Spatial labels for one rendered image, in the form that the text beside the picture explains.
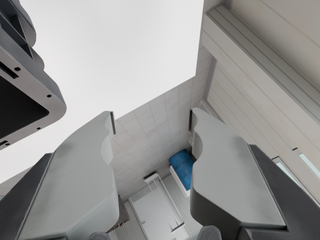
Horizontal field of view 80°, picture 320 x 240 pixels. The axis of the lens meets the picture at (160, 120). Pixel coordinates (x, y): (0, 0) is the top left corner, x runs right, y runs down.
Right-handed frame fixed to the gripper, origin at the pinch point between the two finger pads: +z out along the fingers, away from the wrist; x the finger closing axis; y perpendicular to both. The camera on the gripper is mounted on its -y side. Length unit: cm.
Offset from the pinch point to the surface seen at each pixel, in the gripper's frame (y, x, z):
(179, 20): -2.8, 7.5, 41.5
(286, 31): 9, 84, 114
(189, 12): -4.4, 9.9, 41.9
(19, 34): -3.9, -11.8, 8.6
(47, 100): 0.4, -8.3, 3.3
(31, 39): -3.0, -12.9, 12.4
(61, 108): 1.7, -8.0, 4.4
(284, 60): 26, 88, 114
